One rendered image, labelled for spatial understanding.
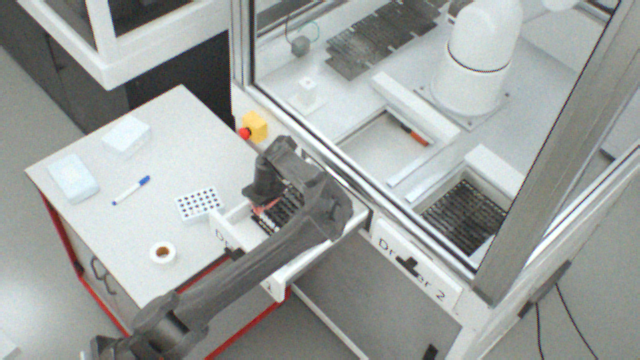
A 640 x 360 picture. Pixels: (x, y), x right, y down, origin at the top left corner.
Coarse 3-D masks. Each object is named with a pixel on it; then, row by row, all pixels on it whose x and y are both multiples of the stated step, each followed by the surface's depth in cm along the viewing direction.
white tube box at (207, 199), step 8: (200, 192) 195; (208, 192) 195; (216, 192) 195; (176, 200) 192; (184, 200) 193; (192, 200) 193; (200, 200) 195; (208, 200) 193; (216, 200) 195; (176, 208) 195; (184, 208) 191; (192, 208) 192; (208, 208) 191; (216, 208) 192; (224, 208) 193; (184, 216) 190; (192, 216) 189; (200, 216) 190; (208, 216) 192; (184, 224) 190; (192, 224) 192
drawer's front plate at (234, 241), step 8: (216, 216) 174; (216, 224) 176; (224, 224) 173; (224, 232) 175; (232, 232) 172; (224, 240) 178; (232, 240) 173; (240, 240) 170; (232, 248) 177; (248, 248) 169; (264, 280) 171; (272, 280) 167; (280, 280) 164; (264, 288) 175; (272, 288) 170; (280, 288) 166; (280, 296) 170
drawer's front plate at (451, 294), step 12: (384, 228) 176; (372, 240) 185; (384, 240) 180; (396, 240) 175; (384, 252) 183; (396, 252) 179; (408, 252) 174; (420, 252) 172; (396, 264) 182; (420, 264) 173; (432, 264) 170; (420, 276) 176; (432, 276) 171; (444, 276) 169; (432, 288) 174; (444, 288) 170; (456, 288) 167; (444, 300) 173; (456, 300) 171
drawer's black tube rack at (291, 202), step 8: (288, 184) 186; (288, 192) 188; (296, 192) 187; (280, 200) 182; (288, 200) 183; (296, 200) 184; (304, 200) 183; (272, 208) 182; (280, 208) 182; (288, 208) 183; (296, 208) 183; (272, 216) 179; (280, 216) 183; (288, 216) 183; (280, 224) 178
